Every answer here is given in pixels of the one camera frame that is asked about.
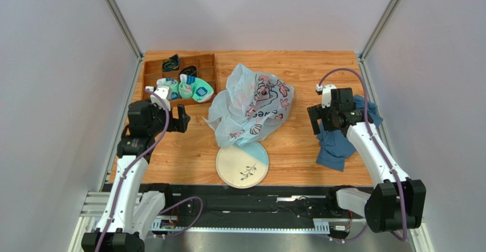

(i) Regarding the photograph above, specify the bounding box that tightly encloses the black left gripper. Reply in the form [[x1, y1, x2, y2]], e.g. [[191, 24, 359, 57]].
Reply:
[[147, 99, 190, 137]]

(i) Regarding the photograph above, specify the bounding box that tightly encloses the translucent printed plastic bag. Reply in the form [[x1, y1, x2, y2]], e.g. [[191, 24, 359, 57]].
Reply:
[[205, 63, 294, 148]]

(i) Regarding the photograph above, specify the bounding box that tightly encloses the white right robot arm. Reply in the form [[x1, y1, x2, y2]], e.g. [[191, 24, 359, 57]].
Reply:
[[307, 84, 426, 233]]

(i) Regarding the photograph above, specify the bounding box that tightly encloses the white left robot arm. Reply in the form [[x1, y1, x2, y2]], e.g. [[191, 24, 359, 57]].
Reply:
[[81, 99, 323, 251]]

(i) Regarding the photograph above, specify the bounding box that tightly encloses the green white sock right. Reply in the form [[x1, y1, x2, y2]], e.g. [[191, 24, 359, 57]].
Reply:
[[179, 74, 214, 103]]

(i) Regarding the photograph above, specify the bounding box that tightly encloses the green white sock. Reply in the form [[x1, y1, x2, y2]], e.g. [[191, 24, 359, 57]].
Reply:
[[156, 78, 180, 100], [179, 74, 214, 103]]

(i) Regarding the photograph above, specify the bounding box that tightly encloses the green white sock left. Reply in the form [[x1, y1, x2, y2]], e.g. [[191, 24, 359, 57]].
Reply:
[[156, 78, 180, 100]]

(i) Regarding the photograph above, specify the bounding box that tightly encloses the blue cloth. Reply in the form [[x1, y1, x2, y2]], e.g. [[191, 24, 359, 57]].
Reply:
[[316, 95, 383, 172]]

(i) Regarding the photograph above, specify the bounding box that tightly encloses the black rolled sock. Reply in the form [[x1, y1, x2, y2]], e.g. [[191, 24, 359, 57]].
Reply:
[[179, 66, 197, 77]]

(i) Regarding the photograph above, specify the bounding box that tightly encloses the dark rolled sock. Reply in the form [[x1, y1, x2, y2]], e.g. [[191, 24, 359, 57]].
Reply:
[[161, 54, 181, 72]]

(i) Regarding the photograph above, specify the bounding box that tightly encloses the brown wooden divider tray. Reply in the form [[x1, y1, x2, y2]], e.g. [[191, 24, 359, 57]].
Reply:
[[141, 54, 218, 107]]

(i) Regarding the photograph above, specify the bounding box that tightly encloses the cream and blue plate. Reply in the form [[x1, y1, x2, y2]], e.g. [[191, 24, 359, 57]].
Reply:
[[216, 142, 269, 189]]

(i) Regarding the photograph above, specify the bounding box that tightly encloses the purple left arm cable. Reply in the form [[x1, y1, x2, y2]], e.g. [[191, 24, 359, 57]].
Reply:
[[94, 88, 204, 252]]

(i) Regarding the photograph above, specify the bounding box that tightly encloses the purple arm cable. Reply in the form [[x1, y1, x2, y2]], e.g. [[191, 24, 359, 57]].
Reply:
[[318, 67, 409, 242], [94, 88, 204, 252]]

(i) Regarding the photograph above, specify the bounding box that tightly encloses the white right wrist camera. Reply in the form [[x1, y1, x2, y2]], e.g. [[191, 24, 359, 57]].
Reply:
[[315, 84, 337, 108]]

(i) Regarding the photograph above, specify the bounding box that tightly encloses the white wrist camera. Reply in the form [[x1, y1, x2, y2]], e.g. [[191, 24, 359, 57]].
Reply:
[[145, 86, 171, 111], [315, 84, 337, 108]]

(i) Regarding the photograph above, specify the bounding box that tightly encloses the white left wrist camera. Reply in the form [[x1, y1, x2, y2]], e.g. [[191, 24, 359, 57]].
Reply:
[[145, 86, 171, 111]]

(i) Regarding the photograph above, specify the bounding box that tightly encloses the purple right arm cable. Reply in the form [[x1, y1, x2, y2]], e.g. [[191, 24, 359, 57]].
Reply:
[[318, 67, 409, 242]]

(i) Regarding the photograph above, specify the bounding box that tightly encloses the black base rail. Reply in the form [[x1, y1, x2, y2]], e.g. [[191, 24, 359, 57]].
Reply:
[[139, 183, 360, 229]]

